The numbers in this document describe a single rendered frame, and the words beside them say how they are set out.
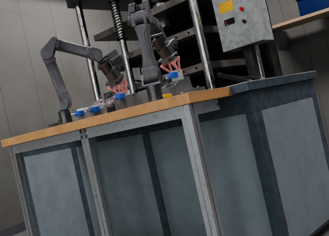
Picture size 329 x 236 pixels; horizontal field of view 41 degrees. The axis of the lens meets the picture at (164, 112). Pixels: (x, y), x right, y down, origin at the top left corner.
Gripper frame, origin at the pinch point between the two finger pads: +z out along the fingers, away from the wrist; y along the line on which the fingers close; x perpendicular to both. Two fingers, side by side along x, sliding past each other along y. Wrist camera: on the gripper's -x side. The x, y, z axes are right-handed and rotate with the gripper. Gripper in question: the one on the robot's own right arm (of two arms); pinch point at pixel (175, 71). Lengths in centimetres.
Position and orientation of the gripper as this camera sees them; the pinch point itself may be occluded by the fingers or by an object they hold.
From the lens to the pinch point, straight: 227.3
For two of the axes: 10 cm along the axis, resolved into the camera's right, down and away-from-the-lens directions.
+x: -4.8, 5.6, -6.8
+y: -7.2, 1.8, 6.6
